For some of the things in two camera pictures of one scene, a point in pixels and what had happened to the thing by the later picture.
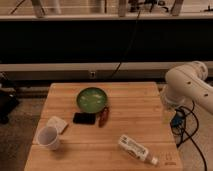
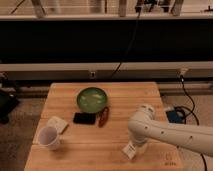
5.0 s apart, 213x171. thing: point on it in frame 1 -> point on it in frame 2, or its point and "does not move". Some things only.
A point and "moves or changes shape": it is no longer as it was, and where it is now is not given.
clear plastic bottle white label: x=136 y=149 moves or changes shape
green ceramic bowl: x=91 y=99 does not move
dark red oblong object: x=103 y=118 does not move
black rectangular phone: x=84 y=118 does not move
